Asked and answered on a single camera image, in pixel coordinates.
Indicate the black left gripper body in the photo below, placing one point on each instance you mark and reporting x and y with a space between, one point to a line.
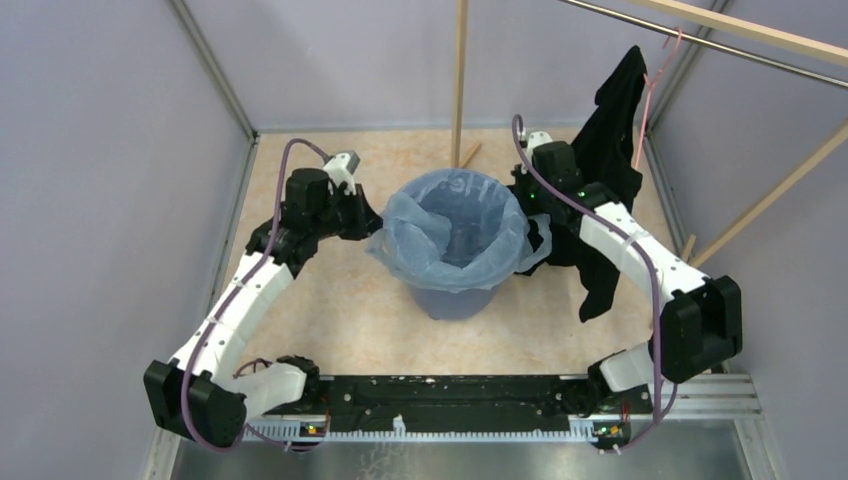
347 214

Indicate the light blue trash bag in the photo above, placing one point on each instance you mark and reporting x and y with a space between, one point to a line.
454 230

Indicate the blue plastic trash bin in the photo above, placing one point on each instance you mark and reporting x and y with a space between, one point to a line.
452 306

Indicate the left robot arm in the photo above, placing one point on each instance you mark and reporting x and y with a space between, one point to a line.
197 394

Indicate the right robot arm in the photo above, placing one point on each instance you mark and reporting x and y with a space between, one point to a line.
697 319

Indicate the black hanging garment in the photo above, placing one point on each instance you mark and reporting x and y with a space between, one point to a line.
595 166

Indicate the pink clothes hanger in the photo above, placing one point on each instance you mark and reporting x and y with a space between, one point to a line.
651 85

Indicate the metal hanging rod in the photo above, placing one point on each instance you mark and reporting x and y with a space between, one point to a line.
709 44

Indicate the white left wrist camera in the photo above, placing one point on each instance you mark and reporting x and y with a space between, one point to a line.
341 168

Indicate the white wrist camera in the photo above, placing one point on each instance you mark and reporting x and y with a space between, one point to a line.
341 168
530 141

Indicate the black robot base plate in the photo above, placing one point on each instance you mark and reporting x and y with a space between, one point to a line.
461 404

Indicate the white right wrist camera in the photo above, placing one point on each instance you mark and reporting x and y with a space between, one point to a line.
530 141

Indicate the white slotted cable duct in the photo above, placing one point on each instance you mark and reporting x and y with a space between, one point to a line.
281 430

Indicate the wooden clothes rack frame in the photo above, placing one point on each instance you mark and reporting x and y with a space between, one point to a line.
729 132

